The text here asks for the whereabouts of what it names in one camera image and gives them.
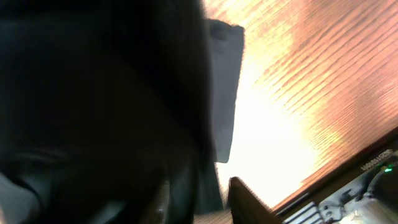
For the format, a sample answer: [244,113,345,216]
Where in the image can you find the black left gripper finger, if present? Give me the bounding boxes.
[228,177,282,224]

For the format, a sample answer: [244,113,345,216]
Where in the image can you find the dark teal t-shirt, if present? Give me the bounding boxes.
[1,1,244,223]

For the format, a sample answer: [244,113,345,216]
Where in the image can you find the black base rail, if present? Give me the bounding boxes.
[276,144,397,224]

